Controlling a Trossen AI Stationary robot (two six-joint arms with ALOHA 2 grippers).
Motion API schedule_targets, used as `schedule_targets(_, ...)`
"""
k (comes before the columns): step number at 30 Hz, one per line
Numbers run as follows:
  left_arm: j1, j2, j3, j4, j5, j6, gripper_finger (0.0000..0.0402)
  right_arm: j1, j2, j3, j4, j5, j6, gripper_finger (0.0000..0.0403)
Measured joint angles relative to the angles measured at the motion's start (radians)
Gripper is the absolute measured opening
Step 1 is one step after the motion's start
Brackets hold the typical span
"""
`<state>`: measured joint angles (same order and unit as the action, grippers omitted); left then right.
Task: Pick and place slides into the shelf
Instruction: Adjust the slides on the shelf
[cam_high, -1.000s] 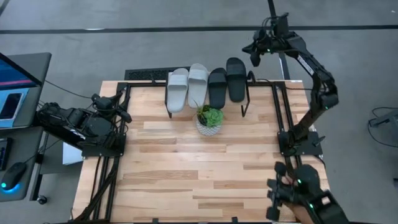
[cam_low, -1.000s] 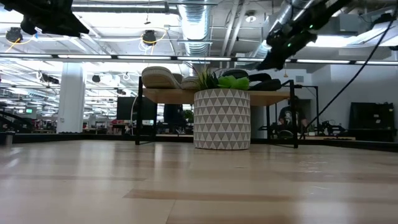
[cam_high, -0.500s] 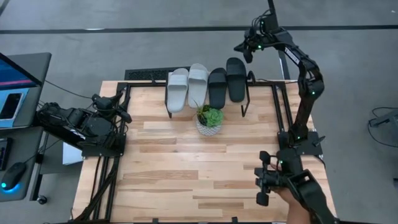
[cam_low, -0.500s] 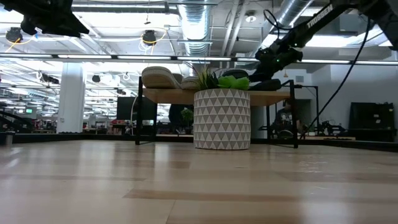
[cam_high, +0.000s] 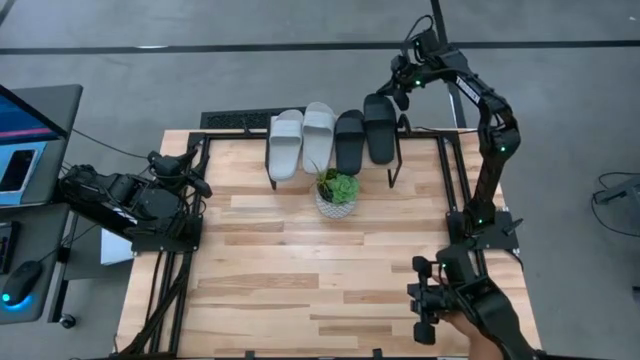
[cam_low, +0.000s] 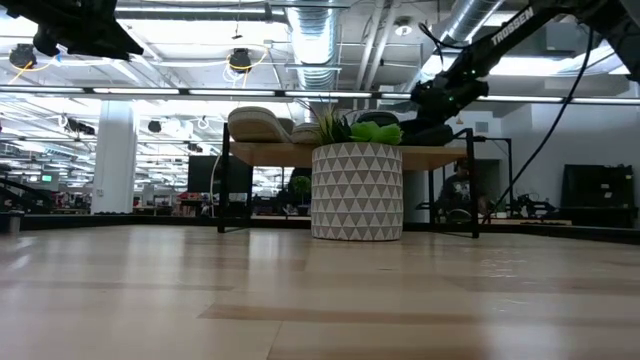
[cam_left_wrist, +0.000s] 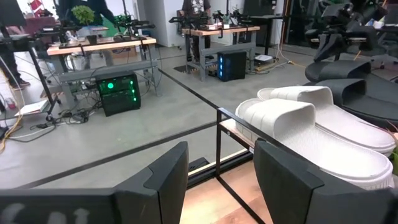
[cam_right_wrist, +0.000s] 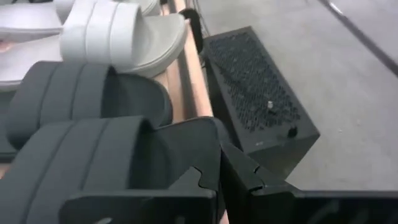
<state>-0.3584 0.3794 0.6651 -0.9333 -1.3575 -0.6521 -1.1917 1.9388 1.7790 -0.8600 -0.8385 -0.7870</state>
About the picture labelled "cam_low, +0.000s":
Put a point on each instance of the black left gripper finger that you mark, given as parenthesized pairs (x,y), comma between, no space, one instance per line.
(105,47)

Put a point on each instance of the black slide sandal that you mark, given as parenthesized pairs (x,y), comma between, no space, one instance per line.
(427,136)
(380,117)

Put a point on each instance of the grey slide sandal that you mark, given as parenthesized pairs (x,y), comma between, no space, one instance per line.
(257,125)
(305,134)

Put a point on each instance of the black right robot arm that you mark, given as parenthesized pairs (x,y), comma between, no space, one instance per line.
(515,27)

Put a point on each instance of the wooden shelf black metal legs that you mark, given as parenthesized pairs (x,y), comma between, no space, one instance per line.
(275,154)

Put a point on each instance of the green artificial plant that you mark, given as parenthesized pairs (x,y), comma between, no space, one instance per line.
(372,132)

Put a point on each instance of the person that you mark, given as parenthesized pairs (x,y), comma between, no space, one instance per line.
(456,189)

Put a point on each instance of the white building column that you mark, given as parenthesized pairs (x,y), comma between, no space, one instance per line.
(114,160)

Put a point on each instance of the long ceiling light strip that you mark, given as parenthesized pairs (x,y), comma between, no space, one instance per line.
(225,92)

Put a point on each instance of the white triangle-patterned plant pot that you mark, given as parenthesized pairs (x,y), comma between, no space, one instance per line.
(357,195)

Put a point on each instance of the black screen panel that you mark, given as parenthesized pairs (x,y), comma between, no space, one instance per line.
(202,175)

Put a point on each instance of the black curved railing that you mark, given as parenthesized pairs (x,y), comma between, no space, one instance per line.
(25,197)

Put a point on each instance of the small green background plant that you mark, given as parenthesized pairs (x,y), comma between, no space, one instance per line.
(301,186)

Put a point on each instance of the black cabinet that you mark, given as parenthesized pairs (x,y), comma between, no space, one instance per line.
(597,195)

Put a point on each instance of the silver spiral ceiling duct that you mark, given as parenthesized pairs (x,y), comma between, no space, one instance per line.
(467,17)
(314,45)

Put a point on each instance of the black aluminium rig frame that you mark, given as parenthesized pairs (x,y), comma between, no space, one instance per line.
(150,221)

